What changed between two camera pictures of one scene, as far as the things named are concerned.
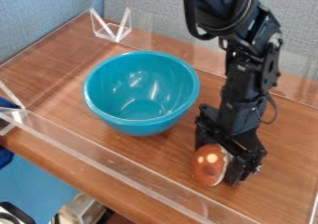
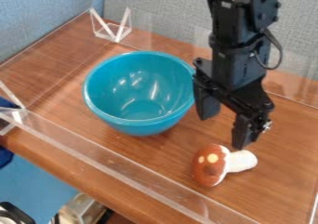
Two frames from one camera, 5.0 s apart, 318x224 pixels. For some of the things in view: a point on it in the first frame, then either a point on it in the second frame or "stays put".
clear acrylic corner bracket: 113,32 stays put
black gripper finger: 203,138 to 207,103
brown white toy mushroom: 211,164 stays put
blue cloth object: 6,152 stays put
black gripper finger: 238,170 to 247,128
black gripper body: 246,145 to 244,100
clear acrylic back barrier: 295,83 stays put
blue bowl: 140,91 stays put
